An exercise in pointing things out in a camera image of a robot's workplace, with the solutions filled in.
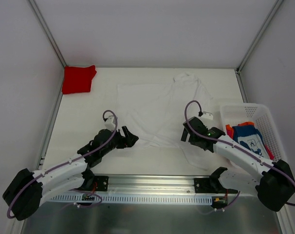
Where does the white t-shirt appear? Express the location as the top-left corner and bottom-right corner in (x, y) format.
(116, 73), (212, 170)

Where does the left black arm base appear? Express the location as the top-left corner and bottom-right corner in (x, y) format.
(79, 175), (109, 192)

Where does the white plastic laundry basket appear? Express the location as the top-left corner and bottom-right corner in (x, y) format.
(220, 103), (288, 162)

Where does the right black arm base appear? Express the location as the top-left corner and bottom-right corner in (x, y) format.
(193, 177), (238, 194)

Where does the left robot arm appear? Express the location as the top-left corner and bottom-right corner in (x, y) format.
(2, 126), (139, 221)

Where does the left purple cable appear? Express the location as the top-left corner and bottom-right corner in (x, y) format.
(6, 109), (118, 219)

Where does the blue printed t-shirt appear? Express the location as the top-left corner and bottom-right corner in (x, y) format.
(235, 127), (265, 157)

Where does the orange garment in basket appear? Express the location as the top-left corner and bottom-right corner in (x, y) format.
(226, 121), (255, 141)

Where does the white slotted cable duct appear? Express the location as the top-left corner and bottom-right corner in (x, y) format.
(50, 193), (213, 206)

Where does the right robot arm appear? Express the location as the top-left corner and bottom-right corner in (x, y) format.
(181, 117), (295, 212)

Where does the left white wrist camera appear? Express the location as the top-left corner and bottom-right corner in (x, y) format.
(104, 115), (117, 131)

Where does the aluminium mounting rail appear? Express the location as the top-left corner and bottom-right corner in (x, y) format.
(47, 172), (260, 195)

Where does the red folded t-shirt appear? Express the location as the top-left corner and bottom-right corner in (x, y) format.
(62, 65), (97, 95)

